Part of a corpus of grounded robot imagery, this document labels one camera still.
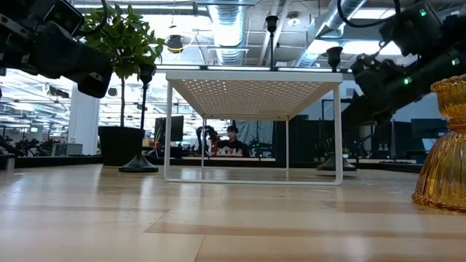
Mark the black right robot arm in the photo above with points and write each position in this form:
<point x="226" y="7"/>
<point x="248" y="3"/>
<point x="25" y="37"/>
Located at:
<point x="400" y="80"/>

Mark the grey box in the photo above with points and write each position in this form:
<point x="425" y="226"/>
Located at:
<point x="67" y="149"/>

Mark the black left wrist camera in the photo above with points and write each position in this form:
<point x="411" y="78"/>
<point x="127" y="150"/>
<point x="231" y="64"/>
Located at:
<point x="63" y="16"/>

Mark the black ceiling fixture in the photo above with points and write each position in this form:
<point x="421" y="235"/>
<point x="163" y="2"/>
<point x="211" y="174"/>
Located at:
<point x="174" y="43"/>

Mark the black computer monitor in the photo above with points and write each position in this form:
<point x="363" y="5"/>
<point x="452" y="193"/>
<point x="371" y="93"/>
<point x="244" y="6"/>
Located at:
<point x="169" y="127"/>

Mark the white perforated metal shelf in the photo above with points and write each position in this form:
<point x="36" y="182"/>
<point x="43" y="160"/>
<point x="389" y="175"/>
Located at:
<point x="255" y="75"/>

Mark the amber glass candle holder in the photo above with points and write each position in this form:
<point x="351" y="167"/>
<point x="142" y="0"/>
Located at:
<point x="444" y="163"/>

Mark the person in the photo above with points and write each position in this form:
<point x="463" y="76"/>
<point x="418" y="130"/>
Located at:
<point x="233" y="143"/>

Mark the green plant in black pot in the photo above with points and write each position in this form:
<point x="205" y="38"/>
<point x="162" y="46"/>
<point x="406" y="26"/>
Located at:
<point x="120" y="145"/>

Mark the small green potted plant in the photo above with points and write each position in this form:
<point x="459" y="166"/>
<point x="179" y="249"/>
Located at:
<point x="260" y="147"/>

